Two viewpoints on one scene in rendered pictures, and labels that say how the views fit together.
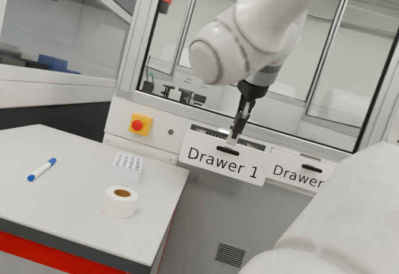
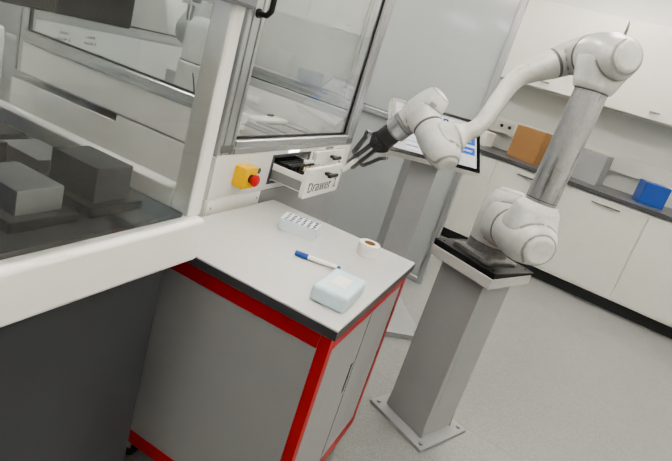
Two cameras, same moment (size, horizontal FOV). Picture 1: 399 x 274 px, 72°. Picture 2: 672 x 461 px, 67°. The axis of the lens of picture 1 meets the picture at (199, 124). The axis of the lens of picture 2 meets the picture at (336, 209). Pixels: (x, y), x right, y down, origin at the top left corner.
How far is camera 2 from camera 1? 165 cm
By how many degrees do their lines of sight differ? 70
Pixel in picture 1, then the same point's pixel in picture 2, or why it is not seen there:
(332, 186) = (531, 213)
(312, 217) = (531, 219)
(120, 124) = (221, 184)
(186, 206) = not seen: hidden behind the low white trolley
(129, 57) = (234, 105)
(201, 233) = not seen: hidden behind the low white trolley
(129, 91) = (229, 144)
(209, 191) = not seen: hidden behind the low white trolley
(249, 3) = (464, 133)
